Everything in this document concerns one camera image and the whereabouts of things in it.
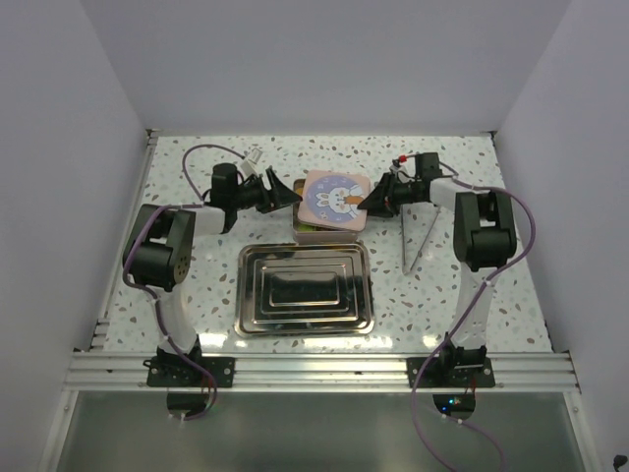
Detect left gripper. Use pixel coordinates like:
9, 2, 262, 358
231, 168, 302, 214

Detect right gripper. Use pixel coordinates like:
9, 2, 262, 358
358, 172, 424, 218

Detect cookie tin with paper cups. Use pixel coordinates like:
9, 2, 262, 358
292, 179, 359, 244

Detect silver tin lid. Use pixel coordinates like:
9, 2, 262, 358
297, 170, 372, 233

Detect metal tongs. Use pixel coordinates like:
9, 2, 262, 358
400, 204, 440, 275

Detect steel serving tray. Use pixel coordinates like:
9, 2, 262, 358
235, 243, 374, 337

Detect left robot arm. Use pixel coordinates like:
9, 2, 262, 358
122, 163, 302, 389

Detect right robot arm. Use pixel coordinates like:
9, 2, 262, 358
358, 152, 517, 387

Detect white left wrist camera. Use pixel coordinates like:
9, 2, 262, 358
240, 148, 262, 178

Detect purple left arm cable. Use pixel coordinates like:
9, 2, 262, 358
121, 144, 247, 422

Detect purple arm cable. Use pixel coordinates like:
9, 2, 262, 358
400, 155, 537, 472
121, 144, 247, 422

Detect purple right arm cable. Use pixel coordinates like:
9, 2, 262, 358
400, 155, 537, 472

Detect right black mounting bracket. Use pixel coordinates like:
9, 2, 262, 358
418, 358, 496, 388

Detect black mounting bracket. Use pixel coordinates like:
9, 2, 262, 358
418, 358, 496, 388
143, 357, 236, 388

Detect left black mounting bracket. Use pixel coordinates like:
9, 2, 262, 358
143, 357, 236, 388

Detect aluminium front rail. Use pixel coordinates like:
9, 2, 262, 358
63, 352, 580, 393

